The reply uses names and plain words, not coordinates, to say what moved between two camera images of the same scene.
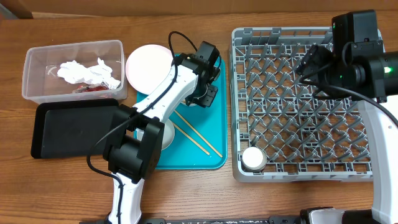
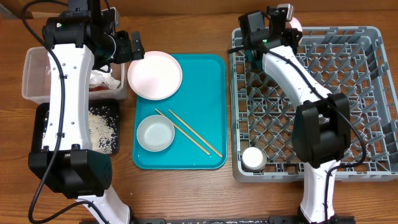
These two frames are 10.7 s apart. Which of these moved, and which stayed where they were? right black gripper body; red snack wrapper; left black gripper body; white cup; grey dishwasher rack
Moved: right black gripper body; left black gripper body
Stayed: white cup; red snack wrapper; grey dishwasher rack
